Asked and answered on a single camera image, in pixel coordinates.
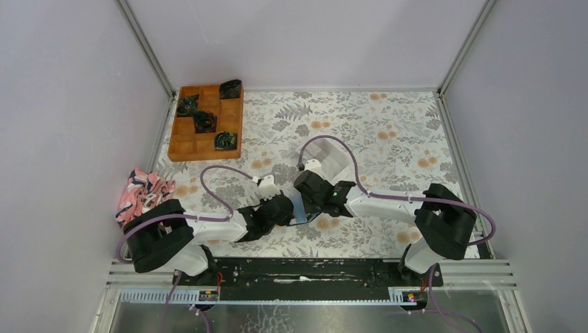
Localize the blue leather card holder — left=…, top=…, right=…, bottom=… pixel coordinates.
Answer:
left=288, top=194, right=321, bottom=226

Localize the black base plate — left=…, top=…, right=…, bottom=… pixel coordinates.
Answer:
left=168, top=246, right=443, bottom=303

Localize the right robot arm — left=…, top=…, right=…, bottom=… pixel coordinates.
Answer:
left=293, top=171, right=476, bottom=286

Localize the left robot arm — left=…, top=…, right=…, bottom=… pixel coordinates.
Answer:
left=122, top=194, right=295, bottom=285

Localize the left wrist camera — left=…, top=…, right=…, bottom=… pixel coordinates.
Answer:
left=252, top=174, right=282, bottom=200

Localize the pink patterned cloth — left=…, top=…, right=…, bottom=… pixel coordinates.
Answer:
left=115, top=167, right=175, bottom=228

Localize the floral tablecloth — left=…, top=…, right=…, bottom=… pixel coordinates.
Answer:
left=155, top=92, right=461, bottom=258

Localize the wooden compartment tray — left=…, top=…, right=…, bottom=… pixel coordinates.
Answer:
left=168, top=79, right=244, bottom=162

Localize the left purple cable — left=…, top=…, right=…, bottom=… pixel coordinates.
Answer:
left=114, top=165, right=263, bottom=265

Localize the dark rolled cloth top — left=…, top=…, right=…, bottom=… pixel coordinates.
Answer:
left=218, top=79, right=242, bottom=100

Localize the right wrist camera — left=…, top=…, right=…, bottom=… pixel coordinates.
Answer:
left=303, top=159, right=324, bottom=178

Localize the purple cable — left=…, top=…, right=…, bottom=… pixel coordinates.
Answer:
left=297, top=135, right=498, bottom=247
left=114, top=165, right=263, bottom=265

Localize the dark rolled cloth middle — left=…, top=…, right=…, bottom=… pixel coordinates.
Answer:
left=192, top=110, right=217, bottom=134

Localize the dark rolled cloth bottom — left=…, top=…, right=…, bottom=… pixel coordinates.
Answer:
left=214, top=131, right=239, bottom=151

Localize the dark rolled cloth left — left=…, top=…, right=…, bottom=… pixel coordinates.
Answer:
left=176, top=94, right=200, bottom=117

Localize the white plastic card box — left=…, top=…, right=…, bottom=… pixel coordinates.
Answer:
left=297, top=135, right=355, bottom=185

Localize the dark rolled cloth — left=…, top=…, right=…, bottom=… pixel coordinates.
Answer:
left=176, top=94, right=200, bottom=117
left=218, top=79, right=242, bottom=100
left=192, top=110, right=217, bottom=134
left=214, top=131, right=239, bottom=151

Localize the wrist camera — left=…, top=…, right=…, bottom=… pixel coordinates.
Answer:
left=303, top=159, right=324, bottom=178
left=252, top=174, right=282, bottom=200

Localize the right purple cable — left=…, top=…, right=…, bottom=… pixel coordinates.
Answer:
left=297, top=135, right=498, bottom=247

